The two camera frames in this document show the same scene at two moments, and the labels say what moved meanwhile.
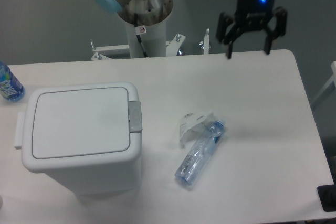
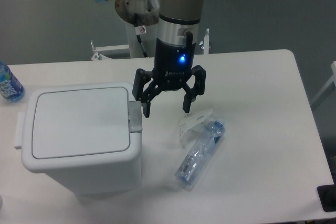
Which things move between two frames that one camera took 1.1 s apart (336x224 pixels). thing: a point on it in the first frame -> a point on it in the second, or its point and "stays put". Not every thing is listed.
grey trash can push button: (135, 116) stays put
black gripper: (255, 5) -> (173, 64)
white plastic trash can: (86, 136) stays put
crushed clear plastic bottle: (191, 168) stays put
